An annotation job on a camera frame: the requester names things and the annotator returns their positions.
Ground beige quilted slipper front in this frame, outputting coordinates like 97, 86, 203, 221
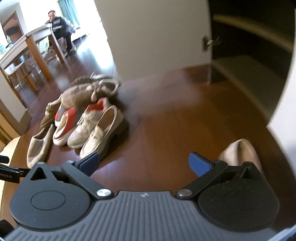
27, 124, 55, 169

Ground beige quilted slipper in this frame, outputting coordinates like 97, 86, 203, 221
27, 124, 55, 169
69, 74, 112, 88

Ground white sneaker coral lining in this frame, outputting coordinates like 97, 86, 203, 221
67, 97, 111, 149

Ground white loafer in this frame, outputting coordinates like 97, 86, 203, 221
218, 138, 263, 172
80, 105, 125, 160

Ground red grey slipper front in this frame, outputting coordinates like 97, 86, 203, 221
53, 108, 77, 146

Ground red grey slipper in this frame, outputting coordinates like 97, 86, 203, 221
54, 104, 67, 127
53, 108, 77, 146

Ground white loafer front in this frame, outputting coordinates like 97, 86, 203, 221
80, 105, 125, 160

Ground red grey slipper back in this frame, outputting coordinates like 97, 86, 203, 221
54, 104, 67, 127

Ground brown fleece shoe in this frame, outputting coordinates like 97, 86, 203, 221
40, 95, 62, 128
61, 78, 121, 109

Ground wooden chair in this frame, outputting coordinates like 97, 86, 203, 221
1, 62, 38, 92

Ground dark shoe cabinet shelves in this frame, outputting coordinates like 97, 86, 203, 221
204, 1, 295, 120

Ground wooden dining table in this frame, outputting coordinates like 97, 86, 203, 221
1, 24, 65, 80

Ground white cabinet door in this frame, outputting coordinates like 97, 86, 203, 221
95, 0, 211, 80

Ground person in dark clothes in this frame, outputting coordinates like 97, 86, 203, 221
46, 10, 75, 54

